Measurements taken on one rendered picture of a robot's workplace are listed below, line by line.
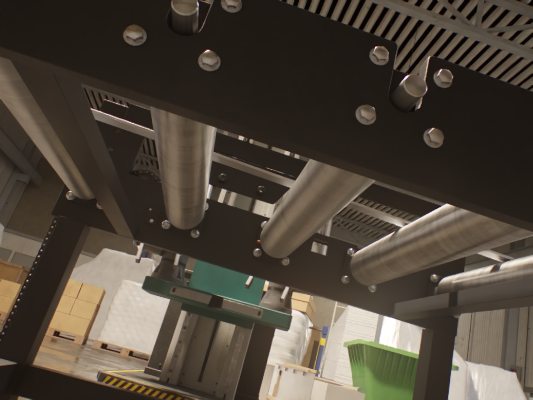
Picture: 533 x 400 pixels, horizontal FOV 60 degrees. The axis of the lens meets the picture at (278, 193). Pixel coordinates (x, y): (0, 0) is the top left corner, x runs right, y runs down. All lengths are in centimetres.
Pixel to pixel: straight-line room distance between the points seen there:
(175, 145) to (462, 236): 56
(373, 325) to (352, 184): 436
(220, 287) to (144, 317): 731
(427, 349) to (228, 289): 97
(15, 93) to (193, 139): 31
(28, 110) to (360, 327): 448
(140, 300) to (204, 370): 730
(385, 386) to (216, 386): 188
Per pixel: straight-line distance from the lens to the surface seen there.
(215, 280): 220
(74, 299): 951
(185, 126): 74
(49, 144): 108
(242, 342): 220
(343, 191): 79
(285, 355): 468
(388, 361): 382
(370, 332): 507
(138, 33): 59
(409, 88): 60
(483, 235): 90
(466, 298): 118
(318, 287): 149
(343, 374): 507
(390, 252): 119
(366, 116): 58
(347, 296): 152
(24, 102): 93
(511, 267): 129
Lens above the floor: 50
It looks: 20 degrees up
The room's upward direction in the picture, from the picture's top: 16 degrees clockwise
